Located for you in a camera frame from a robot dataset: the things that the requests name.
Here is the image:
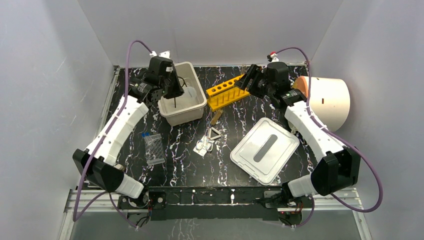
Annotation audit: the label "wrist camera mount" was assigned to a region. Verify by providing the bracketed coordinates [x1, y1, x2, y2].
[266, 51, 280, 63]
[149, 50, 171, 59]

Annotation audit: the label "white plastic packet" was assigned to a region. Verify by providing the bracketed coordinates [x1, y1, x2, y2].
[193, 140, 213, 157]

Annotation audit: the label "white cylindrical centrifuge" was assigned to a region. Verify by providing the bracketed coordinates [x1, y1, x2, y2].
[310, 77, 351, 133]

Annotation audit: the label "black wire ring stand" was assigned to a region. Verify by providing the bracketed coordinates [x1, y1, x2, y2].
[174, 76, 187, 108]

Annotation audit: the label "clay pipe triangle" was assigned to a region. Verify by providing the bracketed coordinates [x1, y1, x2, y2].
[207, 127, 222, 141]

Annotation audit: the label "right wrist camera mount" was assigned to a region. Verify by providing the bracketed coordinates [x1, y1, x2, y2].
[266, 51, 280, 63]

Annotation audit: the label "metal crucible tongs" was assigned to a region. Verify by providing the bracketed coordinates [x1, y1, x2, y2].
[194, 128, 214, 152]

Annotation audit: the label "white plastic bin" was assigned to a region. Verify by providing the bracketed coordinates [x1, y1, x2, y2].
[158, 61, 207, 127]

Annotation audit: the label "clear acrylic tube rack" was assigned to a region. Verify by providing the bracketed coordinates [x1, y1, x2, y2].
[144, 133, 166, 166]

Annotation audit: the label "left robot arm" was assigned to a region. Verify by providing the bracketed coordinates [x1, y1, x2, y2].
[72, 56, 184, 208]

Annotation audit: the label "purple cable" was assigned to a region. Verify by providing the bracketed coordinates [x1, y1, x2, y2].
[72, 40, 158, 223]
[269, 46, 384, 229]

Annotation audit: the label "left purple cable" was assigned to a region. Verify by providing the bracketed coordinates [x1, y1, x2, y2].
[72, 40, 158, 223]

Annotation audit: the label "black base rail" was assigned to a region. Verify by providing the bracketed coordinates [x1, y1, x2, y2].
[99, 186, 332, 222]

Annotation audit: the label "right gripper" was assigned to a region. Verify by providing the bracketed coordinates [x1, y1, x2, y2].
[233, 64, 275, 100]

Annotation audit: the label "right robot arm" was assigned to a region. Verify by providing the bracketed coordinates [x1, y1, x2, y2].
[235, 61, 361, 207]

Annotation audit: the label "bristle test tube brush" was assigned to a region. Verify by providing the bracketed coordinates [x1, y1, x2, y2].
[210, 109, 223, 126]

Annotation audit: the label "white bin lid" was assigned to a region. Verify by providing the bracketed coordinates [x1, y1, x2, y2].
[230, 117, 300, 186]

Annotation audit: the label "yellow test tube rack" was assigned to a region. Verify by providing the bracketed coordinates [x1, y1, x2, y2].
[206, 75, 250, 112]

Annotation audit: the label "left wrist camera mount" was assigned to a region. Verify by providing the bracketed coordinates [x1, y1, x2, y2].
[149, 50, 171, 59]

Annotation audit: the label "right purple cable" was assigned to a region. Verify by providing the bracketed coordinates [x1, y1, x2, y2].
[269, 46, 384, 229]

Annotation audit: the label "clear glass beaker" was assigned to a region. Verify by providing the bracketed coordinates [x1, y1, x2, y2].
[183, 86, 202, 107]

